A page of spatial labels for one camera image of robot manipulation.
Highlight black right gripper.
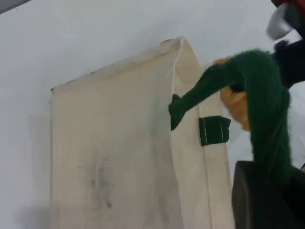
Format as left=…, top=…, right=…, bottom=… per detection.
left=266, top=3, right=305, bottom=89

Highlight white cloth bag green handles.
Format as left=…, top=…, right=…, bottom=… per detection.
left=49, top=35, right=295, bottom=229

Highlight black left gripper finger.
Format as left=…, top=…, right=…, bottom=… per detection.
left=231, top=161, right=305, bottom=229

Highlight long yellow-orange bread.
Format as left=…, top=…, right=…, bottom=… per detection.
left=213, top=57, right=251, bottom=131

